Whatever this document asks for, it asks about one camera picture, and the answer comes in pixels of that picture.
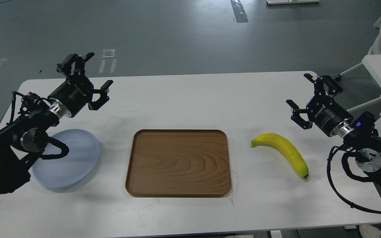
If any white shoe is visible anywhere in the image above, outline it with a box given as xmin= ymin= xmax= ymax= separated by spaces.
xmin=359 ymin=224 xmax=381 ymax=238

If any light blue plate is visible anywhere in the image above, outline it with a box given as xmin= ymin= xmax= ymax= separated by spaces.
xmin=32 ymin=129 xmax=100 ymax=188

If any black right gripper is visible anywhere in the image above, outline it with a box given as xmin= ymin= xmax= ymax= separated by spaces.
xmin=286 ymin=73 xmax=354 ymax=137

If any brown wooden tray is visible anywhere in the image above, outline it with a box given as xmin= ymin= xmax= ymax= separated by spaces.
xmin=125 ymin=129 xmax=232 ymax=198

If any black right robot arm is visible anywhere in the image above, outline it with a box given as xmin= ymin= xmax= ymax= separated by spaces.
xmin=286 ymin=73 xmax=381 ymax=191

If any yellow banana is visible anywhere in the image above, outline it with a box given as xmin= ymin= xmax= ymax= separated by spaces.
xmin=250 ymin=133 xmax=309 ymax=179

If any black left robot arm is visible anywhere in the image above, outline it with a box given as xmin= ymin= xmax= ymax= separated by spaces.
xmin=0 ymin=52 xmax=113 ymax=195

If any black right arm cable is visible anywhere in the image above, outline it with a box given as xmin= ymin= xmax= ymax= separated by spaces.
xmin=326 ymin=145 xmax=381 ymax=217

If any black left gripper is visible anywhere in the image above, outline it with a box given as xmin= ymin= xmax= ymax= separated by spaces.
xmin=47 ymin=52 xmax=113 ymax=118

